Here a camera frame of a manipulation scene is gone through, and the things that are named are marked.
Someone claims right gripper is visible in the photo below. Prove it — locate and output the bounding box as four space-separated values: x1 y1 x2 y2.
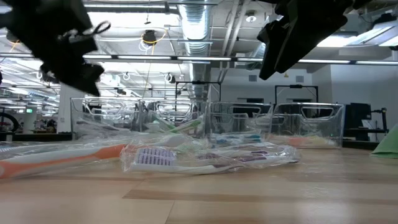
257 0 373 81

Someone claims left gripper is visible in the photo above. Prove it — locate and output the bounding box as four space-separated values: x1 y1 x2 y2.
0 0 106 97

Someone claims green white toothbrush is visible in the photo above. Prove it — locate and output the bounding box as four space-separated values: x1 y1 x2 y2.
152 118 175 131
167 120 203 133

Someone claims blue white toothbrush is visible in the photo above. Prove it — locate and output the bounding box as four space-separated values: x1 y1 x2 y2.
214 133 262 146
217 138 243 146

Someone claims orange white toothbrush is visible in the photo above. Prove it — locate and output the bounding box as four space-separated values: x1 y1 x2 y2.
0 142 133 180
279 136 336 147

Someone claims clear plastic bin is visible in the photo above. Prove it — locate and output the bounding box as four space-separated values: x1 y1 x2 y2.
205 101 275 142
271 102 346 149
70 97 146 141
138 99 210 139

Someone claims bright ceiling light panel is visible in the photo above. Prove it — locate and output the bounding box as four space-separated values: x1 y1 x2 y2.
317 24 398 48

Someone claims long ceiling light strip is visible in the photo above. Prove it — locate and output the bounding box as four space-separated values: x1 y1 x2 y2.
0 52 398 66

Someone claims black round background object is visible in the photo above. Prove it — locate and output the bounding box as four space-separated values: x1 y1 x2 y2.
0 111 20 133

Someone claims black background monitor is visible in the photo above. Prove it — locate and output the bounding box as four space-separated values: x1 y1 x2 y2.
344 102 373 130

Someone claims purple white wrapped toothbrush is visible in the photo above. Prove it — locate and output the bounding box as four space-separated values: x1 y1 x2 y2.
198 148 302 170
119 144 246 175

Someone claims green cloth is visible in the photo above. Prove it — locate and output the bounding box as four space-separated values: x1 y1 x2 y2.
369 123 398 159

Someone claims black background rig frame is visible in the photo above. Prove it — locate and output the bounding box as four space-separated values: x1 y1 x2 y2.
174 80 222 102
274 83 320 105

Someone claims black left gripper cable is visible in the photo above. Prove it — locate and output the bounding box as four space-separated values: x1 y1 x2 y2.
60 20 112 43

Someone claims black ceiling cable reel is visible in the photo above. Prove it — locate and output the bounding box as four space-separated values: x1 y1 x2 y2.
141 27 169 47

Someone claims silver ventilation duct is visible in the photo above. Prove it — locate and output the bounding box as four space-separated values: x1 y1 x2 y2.
178 0 216 100

